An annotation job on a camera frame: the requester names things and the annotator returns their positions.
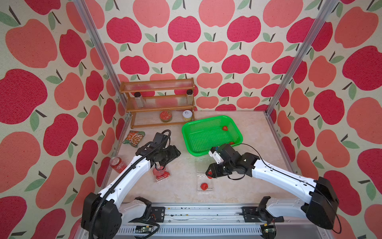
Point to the left glass spice jar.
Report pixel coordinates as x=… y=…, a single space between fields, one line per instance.
x=139 y=99

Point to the green plastic basket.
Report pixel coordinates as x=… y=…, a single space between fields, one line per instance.
x=201 y=135

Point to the strawberry six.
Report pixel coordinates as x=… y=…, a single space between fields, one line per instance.
x=204 y=186

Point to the yellow pull-tab can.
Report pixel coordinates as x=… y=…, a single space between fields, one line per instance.
x=187 y=115

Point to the wooden three-tier shelf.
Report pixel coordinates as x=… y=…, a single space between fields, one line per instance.
x=158 y=96

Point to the right aluminium frame post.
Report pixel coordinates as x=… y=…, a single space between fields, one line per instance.
x=324 y=13

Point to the aluminium frame post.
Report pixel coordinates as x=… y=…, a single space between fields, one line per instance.
x=86 y=17
x=324 y=13

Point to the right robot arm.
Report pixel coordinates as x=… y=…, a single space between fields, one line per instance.
x=315 y=199

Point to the soup seasoning packet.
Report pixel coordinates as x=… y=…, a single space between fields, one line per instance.
x=134 y=138

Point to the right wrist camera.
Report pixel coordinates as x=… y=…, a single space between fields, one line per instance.
x=215 y=155

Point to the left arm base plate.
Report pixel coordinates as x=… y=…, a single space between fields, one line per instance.
x=156 y=215

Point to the glass spice jar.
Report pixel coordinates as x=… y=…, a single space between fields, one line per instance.
x=190 y=97
x=139 y=99

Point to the red round tin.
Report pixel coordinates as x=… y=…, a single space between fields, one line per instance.
x=165 y=115

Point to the right glass spice jar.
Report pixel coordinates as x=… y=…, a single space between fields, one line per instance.
x=190 y=97

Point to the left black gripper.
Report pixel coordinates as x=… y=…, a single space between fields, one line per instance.
x=175 y=152

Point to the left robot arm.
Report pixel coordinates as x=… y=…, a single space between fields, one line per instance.
x=104 y=213

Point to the clear clamshell container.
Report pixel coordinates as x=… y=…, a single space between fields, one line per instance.
x=202 y=164
x=161 y=174

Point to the left aluminium frame post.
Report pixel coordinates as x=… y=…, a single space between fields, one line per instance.
x=86 y=17

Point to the red soda can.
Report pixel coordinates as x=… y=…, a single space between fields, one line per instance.
x=117 y=164

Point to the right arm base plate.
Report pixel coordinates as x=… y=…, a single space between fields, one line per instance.
x=255 y=215

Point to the aluminium front rail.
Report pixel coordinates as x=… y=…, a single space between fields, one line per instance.
x=217 y=221

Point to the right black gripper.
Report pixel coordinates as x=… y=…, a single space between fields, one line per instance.
x=213 y=168

